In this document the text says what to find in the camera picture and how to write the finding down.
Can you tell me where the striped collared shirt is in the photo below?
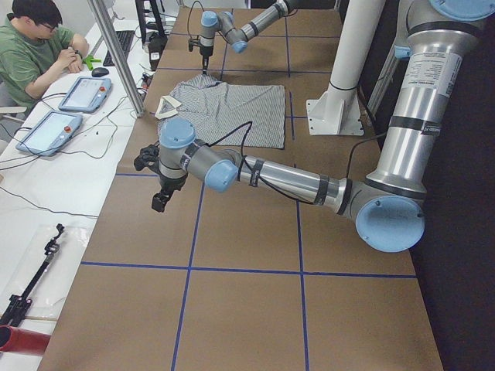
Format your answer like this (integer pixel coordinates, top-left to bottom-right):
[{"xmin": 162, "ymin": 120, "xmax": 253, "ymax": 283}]
[{"xmin": 170, "ymin": 74, "xmax": 285, "ymax": 149}]

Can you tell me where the black computer mouse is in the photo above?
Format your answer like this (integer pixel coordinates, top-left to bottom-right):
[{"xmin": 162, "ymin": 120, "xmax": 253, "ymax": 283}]
[{"xmin": 91, "ymin": 67, "xmax": 109, "ymax": 77}]

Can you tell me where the upper blue teach pendant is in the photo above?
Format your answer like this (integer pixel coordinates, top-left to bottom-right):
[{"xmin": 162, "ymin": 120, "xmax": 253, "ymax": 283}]
[{"xmin": 58, "ymin": 77, "xmax": 112, "ymax": 113}]

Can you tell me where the blue teach pendant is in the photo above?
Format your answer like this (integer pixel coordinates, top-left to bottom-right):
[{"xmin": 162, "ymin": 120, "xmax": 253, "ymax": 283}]
[
  {"xmin": 15, "ymin": 110, "xmax": 83, "ymax": 156},
  {"xmin": 58, "ymin": 77, "xmax": 112, "ymax": 113}
]

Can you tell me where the black keyboard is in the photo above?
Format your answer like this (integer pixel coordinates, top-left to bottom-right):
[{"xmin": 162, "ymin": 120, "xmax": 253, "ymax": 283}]
[{"xmin": 103, "ymin": 30, "xmax": 135, "ymax": 66}]

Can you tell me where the person in green shirt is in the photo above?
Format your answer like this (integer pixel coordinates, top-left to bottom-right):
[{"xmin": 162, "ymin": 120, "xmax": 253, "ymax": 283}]
[{"xmin": 1, "ymin": 0, "xmax": 89, "ymax": 111}]

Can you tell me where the lower blue teach pendant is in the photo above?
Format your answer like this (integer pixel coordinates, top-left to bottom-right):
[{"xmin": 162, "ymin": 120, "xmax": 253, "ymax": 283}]
[{"xmin": 15, "ymin": 110, "xmax": 83, "ymax": 156}]

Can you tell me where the black box with label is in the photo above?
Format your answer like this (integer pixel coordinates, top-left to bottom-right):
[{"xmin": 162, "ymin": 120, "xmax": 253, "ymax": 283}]
[{"xmin": 148, "ymin": 34, "xmax": 168, "ymax": 71}]

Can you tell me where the red cylinder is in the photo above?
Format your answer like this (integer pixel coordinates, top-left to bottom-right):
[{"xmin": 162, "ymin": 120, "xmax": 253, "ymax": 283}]
[{"xmin": 1, "ymin": 325, "xmax": 51, "ymax": 356}]

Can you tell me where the black handheld gripper stick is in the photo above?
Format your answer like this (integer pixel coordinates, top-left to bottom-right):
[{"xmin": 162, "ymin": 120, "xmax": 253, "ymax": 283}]
[{"xmin": 1, "ymin": 223, "xmax": 65, "ymax": 327}]

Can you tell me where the green plastic tool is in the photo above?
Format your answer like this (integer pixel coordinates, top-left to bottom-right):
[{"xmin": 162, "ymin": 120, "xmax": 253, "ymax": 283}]
[{"xmin": 82, "ymin": 55, "xmax": 101, "ymax": 71}]

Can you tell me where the aluminium frame post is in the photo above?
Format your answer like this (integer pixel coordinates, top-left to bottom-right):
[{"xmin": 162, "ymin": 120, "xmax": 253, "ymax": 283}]
[{"xmin": 87, "ymin": 0, "xmax": 145, "ymax": 117}]

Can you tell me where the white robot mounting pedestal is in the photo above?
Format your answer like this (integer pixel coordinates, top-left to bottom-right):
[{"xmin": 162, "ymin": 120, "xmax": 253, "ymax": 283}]
[{"xmin": 306, "ymin": 0, "xmax": 373, "ymax": 136}]

